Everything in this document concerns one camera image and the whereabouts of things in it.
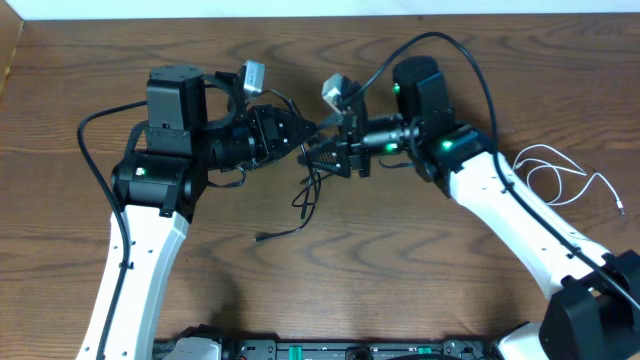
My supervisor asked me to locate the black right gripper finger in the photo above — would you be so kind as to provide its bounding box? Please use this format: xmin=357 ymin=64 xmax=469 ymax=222
xmin=297 ymin=142 xmax=350 ymax=176
xmin=316 ymin=113 xmax=344 ymax=131

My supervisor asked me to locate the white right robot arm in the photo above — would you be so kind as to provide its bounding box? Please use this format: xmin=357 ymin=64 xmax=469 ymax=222
xmin=308 ymin=56 xmax=639 ymax=359

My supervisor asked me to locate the white usb cable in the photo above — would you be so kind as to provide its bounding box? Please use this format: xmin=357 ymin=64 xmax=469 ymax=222
xmin=512 ymin=143 xmax=626 ymax=216

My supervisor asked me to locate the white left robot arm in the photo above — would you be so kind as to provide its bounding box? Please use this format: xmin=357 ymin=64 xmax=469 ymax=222
xmin=78 ymin=60 xmax=316 ymax=359

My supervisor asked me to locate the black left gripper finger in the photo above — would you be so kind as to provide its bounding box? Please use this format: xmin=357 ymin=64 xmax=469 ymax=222
xmin=274 ymin=132 xmax=314 ymax=161
xmin=277 ymin=109 xmax=317 ymax=140

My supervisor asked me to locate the black usb cable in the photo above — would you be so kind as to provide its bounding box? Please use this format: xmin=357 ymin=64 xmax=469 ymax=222
xmin=254 ymin=88 xmax=334 ymax=244
xmin=291 ymin=144 xmax=331 ymax=220

